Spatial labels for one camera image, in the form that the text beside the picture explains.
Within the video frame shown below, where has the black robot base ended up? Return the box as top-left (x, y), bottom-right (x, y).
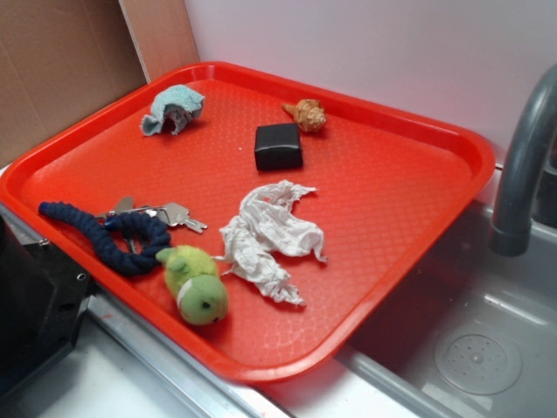
top-left (1, 219), bottom-right (91, 401)

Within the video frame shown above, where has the light blue cloth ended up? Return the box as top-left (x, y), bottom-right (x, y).
top-left (140, 84), bottom-right (205, 137)

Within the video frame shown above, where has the crumpled white tissue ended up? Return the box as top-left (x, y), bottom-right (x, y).
top-left (215, 179), bottom-right (327, 307)

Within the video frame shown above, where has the red plastic tray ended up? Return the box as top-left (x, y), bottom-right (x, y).
top-left (1, 63), bottom-right (494, 383)

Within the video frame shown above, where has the black square box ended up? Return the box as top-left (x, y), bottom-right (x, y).
top-left (254, 123), bottom-right (303, 171)

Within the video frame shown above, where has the orange seashell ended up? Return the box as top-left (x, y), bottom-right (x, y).
top-left (281, 99), bottom-right (327, 133)

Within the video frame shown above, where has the silver keys bunch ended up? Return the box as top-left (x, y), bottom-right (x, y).
top-left (95, 196), bottom-right (208, 253)

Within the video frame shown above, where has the green plush toy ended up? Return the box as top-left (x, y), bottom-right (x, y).
top-left (156, 246), bottom-right (229, 326)

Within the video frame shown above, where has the light wooden board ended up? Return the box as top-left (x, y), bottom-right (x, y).
top-left (118, 0), bottom-right (199, 82)

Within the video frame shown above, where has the grey sink basin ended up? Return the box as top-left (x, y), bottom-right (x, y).
top-left (261, 185), bottom-right (556, 417)

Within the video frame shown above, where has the grey faucet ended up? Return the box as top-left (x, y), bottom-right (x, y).
top-left (489, 66), bottom-right (556, 257)

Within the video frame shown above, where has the brown cardboard panel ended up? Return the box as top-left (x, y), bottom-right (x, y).
top-left (1, 1), bottom-right (145, 165)

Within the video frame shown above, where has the navy blue rope lanyard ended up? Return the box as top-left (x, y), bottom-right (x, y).
top-left (37, 200), bottom-right (172, 277)

